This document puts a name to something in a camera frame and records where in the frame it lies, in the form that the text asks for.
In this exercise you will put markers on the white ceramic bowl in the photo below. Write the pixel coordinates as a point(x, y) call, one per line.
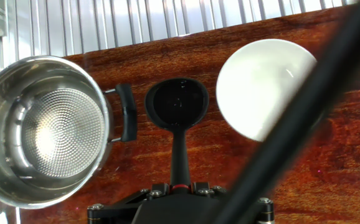
point(254, 90)

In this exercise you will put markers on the wood grain table mat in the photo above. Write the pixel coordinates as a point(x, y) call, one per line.
point(339, 171)

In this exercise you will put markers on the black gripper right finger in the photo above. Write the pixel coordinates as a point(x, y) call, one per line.
point(264, 211)

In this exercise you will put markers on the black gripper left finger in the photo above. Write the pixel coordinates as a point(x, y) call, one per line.
point(117, 207)

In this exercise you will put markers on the black plastic ladle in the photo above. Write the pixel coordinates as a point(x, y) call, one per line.
point(177, 102)

